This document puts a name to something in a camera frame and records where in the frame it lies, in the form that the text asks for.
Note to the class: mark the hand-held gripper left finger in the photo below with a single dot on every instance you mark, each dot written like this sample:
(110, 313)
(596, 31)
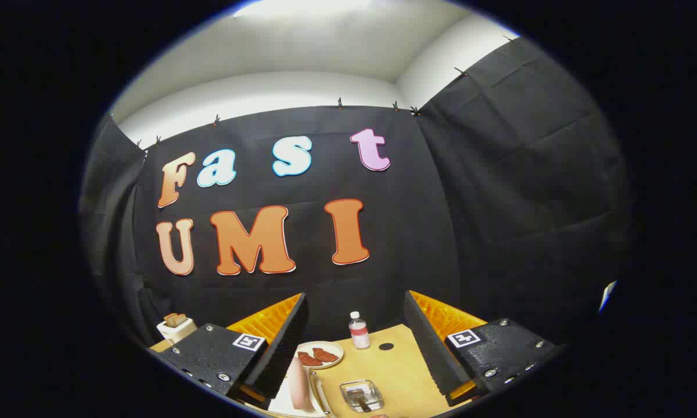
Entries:
(279, 354)

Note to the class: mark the white dish rack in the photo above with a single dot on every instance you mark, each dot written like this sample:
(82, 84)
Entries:
(320, 397)

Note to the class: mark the toast slices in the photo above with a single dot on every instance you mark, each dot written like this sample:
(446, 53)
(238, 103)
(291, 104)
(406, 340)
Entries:
(175, 319)

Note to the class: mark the red meat slice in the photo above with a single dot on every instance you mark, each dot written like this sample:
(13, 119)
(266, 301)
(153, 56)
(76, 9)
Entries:
(325, 355)
(309, 359)

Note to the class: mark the clear water bottle red label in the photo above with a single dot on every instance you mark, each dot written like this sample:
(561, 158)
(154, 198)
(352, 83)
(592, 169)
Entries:
(359, 334)

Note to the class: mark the white toaster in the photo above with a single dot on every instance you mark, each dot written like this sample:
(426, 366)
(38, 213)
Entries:
(177, 332)

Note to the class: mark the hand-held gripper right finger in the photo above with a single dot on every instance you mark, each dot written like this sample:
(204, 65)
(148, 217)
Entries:
(435, 354)

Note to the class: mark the pink plate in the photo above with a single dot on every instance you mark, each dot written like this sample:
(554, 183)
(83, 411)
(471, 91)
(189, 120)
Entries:
(300, 386)

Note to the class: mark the cream plate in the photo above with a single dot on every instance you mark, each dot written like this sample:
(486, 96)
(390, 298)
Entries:
(337, 348)

